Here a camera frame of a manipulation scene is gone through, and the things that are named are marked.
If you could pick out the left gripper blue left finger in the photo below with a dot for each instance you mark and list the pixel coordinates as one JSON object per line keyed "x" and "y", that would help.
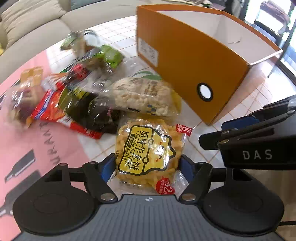
{"x": 97, "y": 175}

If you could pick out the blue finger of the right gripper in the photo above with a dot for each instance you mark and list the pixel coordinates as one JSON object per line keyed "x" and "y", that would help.
{"x": 258, "y": 138}
{"x": 267, "y": 112}

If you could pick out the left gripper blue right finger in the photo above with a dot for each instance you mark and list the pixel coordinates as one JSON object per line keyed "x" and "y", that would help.
{"x": 198, "y": 176}

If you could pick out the yellow waffle snack packet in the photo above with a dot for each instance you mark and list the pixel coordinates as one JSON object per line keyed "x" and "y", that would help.
{"x": 148, "y": 151}

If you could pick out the dark green snack packet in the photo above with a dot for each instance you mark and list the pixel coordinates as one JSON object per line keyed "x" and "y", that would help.
{"x": 83, "y": 107}

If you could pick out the pale rice cracker packet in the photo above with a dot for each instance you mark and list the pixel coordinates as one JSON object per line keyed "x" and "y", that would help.
{"x": 144, "y": 95}

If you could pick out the red snack packet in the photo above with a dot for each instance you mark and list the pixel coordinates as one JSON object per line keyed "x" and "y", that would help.
{"x": 47, "y": 110}

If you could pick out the mixed nut clear packet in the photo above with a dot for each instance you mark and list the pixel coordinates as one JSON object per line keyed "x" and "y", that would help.
{"x": 21, "y": 103}

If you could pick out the orange cracker packet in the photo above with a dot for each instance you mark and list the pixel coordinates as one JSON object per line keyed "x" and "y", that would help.
{"x": 31, "y": 77}

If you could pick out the light green snack packet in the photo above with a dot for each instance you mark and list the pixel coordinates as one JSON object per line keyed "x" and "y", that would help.
{"x": 91, "y": 53}

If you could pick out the chocolate bean snack packet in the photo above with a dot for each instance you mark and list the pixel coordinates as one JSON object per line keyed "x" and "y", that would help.
{"x": 58, "y": 81}

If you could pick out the black metal shelf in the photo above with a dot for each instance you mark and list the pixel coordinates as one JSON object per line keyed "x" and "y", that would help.
{"x": 274, "y": 20}

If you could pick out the orange cardboard box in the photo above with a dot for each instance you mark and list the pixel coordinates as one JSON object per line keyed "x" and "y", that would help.
{"x": 212, "y": 59}

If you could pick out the beige sofa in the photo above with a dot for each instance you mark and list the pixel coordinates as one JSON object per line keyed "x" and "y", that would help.
{"x": 91, "y": 14}

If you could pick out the beige cushion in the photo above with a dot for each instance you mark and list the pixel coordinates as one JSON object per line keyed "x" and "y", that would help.
{"x": 25, "y": 16}

